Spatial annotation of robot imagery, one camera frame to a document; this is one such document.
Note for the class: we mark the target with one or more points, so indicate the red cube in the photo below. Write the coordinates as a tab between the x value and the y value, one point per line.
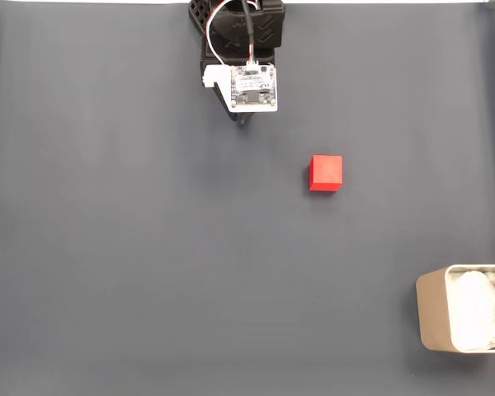
326	173

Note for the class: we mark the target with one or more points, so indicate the beige metal box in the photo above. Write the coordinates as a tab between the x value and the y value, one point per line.
431	313

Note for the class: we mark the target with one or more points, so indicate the grey table mat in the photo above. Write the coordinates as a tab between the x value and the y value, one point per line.
148	247

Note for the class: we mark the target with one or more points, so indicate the crumpled white paper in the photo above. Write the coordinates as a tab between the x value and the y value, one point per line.
474	309

